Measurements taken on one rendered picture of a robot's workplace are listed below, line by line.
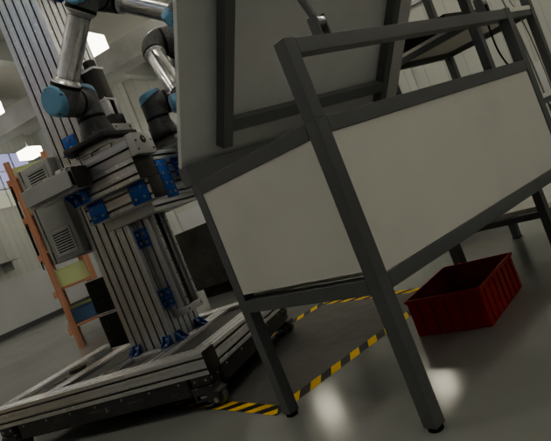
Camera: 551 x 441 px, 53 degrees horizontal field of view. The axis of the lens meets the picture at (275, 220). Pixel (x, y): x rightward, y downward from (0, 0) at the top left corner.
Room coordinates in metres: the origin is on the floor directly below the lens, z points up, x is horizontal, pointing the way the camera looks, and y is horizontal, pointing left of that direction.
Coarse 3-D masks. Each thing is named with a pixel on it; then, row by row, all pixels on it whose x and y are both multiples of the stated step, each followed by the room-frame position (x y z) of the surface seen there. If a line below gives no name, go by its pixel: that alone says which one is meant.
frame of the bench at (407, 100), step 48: (432, 96) 1.59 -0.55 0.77; (288, 144) 1.37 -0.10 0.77; (336, 144) 1.30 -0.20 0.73; (336, 192) 1.30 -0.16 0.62; (528, 192) 1.80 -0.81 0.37; (240, 288) 1.71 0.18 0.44; (336, 288) 1.39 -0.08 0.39; (384, 288) 1.29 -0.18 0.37; (288, 384) 1.73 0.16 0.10; (432, 432) 1.29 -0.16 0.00
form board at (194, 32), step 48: (192, 0) 1.56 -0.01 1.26; (240, 0) 1.68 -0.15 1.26; (288, 0) 1.81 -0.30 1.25; (336, 0) 1.98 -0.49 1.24; (384, 0) 2.17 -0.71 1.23; (192, 48) 1.62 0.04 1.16; (240, 48) 1.75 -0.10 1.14; (192, 96) 1.68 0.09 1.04; (240, 96) 1.82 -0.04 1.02; (288, 96) 1.98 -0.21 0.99; (192, 144) 1.75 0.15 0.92; (240, 144) 1.90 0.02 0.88
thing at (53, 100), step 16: (80, 0) 2.02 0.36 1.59; (96, 0) 2.07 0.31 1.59; (80, 16) 2.06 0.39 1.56; (64, 32) 2.09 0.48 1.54; (80, 32) 2.09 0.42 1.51; (64, 48) 2.09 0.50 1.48; (80, 48) 2.11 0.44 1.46; (64, 64) 2.10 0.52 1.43; (80, 64) 2.14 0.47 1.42; (64, 80) 2.11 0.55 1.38; (48, 96) 2.12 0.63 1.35; (64, 96) 2.11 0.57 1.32; (80, 96) 2.20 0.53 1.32; (48, 112) 2.14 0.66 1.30; (64, 112) 2.13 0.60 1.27; (80, 112) 2.22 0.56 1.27
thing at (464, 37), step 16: (464, 0) 2.19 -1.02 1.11; (528, 0) 2.54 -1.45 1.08; (432, 16) 2.89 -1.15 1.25; (528, 16) 2.54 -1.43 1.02; (448, 32) 2.28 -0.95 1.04; (464, 32) 2.46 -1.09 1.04; (480, 32) 2.19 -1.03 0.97; (496, 32) 2.68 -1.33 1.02; (416, 48) 2.44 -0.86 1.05; (432, 48) 2.37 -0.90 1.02; (448, 48) 2.73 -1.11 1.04; (464, 48) 2.81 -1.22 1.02; (480, 48) 2.19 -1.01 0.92; (544, 48) 2.53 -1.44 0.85; (416, 64) 2.69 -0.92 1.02; (448, 64) 2.90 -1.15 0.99; (544, 64) 2.55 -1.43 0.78; (544, 96) 2.41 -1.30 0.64; (544, 192) 2.48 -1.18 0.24; (512, 208) 2.41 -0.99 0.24; (528, 208) 2.27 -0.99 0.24; (544, 208) 2.19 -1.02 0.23; (496, 224) 2.36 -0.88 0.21; (512, 224) 2.89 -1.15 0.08; (544, 224) 2.20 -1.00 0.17; (464, 256) 2.55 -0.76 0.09
